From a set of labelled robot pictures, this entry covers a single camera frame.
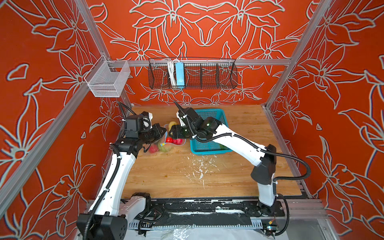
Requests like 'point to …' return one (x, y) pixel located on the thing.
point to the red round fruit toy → (179, 141)
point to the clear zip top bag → (166, 143)
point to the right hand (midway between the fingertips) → (169, 133)
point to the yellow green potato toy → (171, 124)
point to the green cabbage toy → (163, 148)
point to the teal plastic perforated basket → (197, 147)
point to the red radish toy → (153, 149)
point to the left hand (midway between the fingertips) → (166, 128)
